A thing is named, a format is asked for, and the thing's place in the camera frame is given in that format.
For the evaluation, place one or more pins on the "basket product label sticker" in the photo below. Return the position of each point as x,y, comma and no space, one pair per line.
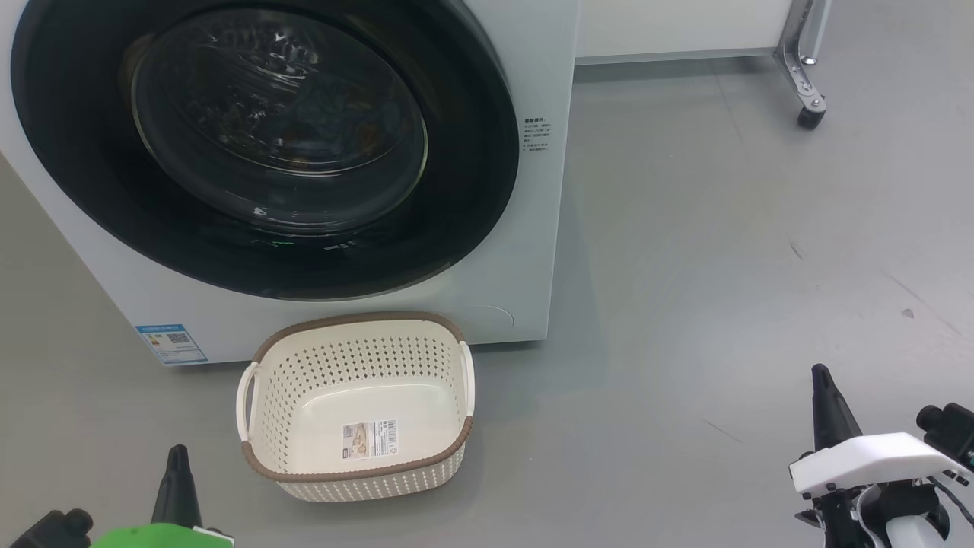
370,439

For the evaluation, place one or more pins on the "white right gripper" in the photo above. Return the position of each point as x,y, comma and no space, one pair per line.
875,457

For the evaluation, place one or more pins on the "round black glass washer door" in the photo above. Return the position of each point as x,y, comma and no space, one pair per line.
456,190

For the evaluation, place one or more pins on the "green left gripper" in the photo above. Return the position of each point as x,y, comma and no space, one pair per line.
160,536

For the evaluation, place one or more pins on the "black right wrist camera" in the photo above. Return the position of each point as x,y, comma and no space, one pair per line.
951,434

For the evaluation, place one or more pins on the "white front-load washing machine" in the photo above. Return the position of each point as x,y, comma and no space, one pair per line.
533,251

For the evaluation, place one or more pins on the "cream perforated basket brown rim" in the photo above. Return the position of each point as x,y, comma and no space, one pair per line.
304,396

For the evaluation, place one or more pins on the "metal leg with caster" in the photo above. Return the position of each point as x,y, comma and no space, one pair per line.
803,76

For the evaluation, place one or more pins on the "blue energy label sticker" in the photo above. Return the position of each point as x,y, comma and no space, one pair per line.
173,345

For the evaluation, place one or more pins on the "white partition board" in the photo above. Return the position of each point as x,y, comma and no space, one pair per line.
677,27

